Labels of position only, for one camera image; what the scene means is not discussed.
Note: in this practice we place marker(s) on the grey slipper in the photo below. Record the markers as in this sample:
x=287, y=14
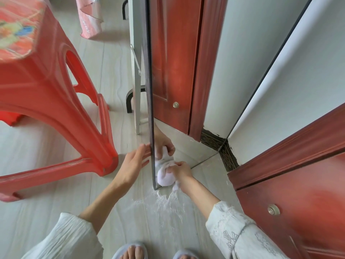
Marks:
x=121, y=252
x=186, y=254

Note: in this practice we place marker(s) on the dark patterned baseboard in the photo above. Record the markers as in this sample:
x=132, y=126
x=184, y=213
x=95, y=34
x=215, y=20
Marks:
x=229, y=157

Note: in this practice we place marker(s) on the person's right hand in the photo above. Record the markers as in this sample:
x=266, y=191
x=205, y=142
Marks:
x=183, y=173

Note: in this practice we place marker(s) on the white printed sleeve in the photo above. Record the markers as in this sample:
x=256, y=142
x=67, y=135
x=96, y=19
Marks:
x=237, y=234

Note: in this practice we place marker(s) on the person's right forearm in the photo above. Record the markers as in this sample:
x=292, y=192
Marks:
x=200, y=195

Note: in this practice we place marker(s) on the person's right fingers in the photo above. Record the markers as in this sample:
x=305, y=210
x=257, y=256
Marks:
x=175, y=167

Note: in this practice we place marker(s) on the red wooden door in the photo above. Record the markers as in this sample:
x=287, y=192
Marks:
x=304, y=213

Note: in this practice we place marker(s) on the white powder spill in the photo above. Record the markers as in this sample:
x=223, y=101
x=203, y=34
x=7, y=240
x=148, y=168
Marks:
x=165, y=203

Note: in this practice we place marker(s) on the round metal door stopper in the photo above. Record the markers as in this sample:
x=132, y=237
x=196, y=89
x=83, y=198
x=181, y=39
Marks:
x=273, y=209

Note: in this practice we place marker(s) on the white mirror back stand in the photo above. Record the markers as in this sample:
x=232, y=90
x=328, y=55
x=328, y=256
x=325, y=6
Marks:
x=135, y=29

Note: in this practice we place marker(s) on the person's left forearm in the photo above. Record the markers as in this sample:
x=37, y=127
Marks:
x=103, y=200

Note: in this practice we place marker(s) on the person's left foot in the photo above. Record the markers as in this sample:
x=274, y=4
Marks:
x=136, y=253

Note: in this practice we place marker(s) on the black framed mirror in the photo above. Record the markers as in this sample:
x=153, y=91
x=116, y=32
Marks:
x=242, y=64

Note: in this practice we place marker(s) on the person's left thumb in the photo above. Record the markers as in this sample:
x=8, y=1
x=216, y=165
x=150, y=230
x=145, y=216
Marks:
x=145, y=163

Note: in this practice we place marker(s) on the black curved stand foot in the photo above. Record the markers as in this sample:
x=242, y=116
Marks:
x=130, y=99
x=124, y=9

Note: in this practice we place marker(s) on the metal hinge brace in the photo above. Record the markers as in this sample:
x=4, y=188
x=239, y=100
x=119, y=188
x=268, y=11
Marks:
x=135, y=60

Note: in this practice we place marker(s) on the red wooden door frame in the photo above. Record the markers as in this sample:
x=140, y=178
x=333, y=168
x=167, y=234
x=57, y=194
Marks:
x=291, y=148

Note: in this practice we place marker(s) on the red plastic stool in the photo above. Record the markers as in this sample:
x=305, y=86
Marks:
x=43, y=86

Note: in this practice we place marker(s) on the white crinkled sleeve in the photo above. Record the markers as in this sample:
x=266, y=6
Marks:
x=66, y=238

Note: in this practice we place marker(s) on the pink plastic bag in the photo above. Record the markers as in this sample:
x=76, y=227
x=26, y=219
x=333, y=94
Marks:
x=90, y=18

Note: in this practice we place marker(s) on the white cleaning cloth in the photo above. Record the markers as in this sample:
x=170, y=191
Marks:
x=164, y=176

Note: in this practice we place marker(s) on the person's left hand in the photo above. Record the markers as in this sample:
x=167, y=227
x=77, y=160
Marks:
x=130, y=167

